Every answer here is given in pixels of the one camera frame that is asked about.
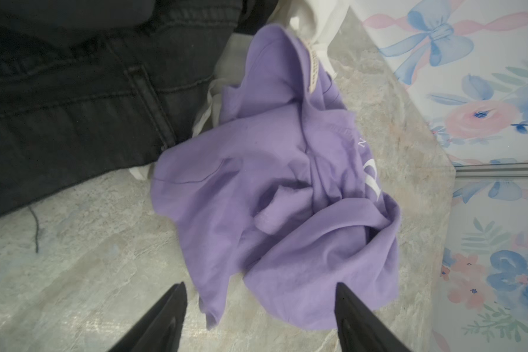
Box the white cloth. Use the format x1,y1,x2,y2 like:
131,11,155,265
132,16,376,202

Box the dark grey denim jeans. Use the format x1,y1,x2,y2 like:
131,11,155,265
0,1,277,216

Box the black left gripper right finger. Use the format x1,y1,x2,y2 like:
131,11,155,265
334,282,411,352

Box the purple t-shirt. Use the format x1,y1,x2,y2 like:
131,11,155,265
151,25,400,330

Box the aluminium corner post right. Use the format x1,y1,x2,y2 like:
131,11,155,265
456,163,528,179

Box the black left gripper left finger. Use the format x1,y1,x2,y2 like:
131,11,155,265
109,282,188,352

